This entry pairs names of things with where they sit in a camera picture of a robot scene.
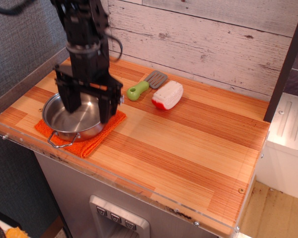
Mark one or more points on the white and red toy cheese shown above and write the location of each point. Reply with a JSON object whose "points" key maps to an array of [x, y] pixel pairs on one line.
{"points": [[168, 95]]}

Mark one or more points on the grey toy fridge cabinet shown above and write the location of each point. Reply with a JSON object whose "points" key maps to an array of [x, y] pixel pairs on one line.
{"points": [[72, 190]]}

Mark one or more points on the silver dispenser panel with buttons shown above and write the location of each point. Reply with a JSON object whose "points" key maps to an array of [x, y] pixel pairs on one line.
{"points": [[112, 221]]}

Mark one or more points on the orange knitted cloth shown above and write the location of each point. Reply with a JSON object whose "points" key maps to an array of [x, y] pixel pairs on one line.
{"points": [[84, 148]]}

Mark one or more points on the white toy sink unit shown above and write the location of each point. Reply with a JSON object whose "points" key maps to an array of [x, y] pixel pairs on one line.
{"points": [[278, 164]]}

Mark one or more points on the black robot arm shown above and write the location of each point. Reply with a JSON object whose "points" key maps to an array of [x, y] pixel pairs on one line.
{"points": [[85, 23]]}

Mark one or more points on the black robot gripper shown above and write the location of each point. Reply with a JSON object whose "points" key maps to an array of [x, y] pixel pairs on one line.
{"points": [[89, 73]]}

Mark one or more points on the clear acrylic table guard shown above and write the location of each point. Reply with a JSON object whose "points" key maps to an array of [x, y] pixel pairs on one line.
{"points": [[196, 160]]}

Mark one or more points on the yellow and black object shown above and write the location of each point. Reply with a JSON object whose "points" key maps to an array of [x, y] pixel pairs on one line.
{"points": [[13, 233]]}

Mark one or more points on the stainless steel pot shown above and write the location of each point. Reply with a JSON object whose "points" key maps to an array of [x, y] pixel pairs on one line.
{"points": [[68, 128]]}

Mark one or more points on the green handled grey spatula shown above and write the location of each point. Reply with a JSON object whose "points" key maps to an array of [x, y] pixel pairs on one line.
{"points": [[154, 80]]}

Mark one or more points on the dark right support post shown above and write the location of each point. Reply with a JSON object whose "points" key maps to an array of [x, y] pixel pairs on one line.
{"points": [[283, 76]]}

